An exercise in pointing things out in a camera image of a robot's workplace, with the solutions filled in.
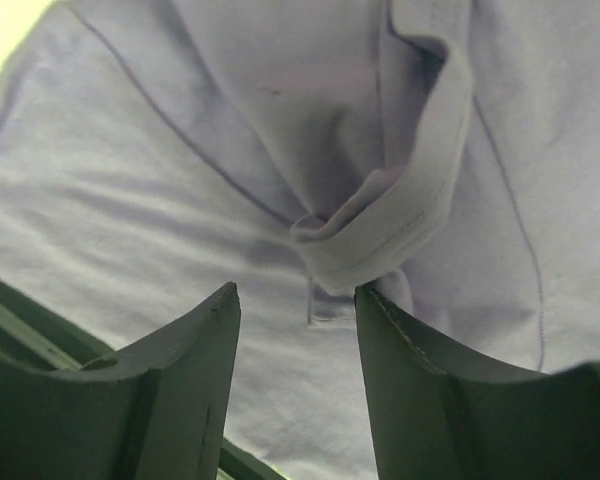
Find aluminium front rail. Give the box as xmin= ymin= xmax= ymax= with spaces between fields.
xmin=0 ymin=269 xmax=291 ymax=480

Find purple t shirt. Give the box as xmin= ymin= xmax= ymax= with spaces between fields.
xmin=0 ymin=1 xmax=600 ymax=479

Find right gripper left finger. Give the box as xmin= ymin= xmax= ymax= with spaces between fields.
xmin=0 ymin=281 xmax=242 ymax=480

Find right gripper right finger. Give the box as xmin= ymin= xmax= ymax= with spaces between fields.
xmin=355 ymin=285 xmax=600 ymax=479

